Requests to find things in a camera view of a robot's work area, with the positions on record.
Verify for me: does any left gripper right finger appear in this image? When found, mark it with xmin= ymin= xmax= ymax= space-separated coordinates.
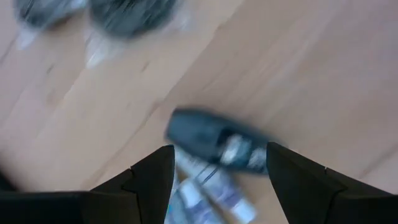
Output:
xmin=266 ymin=142 xmax=391 ymax=224

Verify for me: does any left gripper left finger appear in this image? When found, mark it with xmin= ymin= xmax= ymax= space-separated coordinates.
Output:
xmin=90 ymin=144 xmax=177 ymax=224

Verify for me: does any white toothpaste tube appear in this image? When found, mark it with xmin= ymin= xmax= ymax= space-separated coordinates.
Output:
xmin=175 ymin=147 xmax=259 ymax=223
xmin=164 ymin=177 xmax=224 ymax=224

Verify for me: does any dark grey deodorant bottle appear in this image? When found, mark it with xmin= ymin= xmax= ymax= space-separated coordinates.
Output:
xmin=164 ymin=107 xmax=273 ymax=175

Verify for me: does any grey round object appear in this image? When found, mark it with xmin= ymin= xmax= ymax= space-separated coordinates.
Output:
xmin=83 ymin=0 xmax=193 ymax=69

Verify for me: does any grey round lid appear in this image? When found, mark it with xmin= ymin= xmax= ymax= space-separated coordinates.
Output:
xmin=12 ymin=0 xmax=90 ymax=50

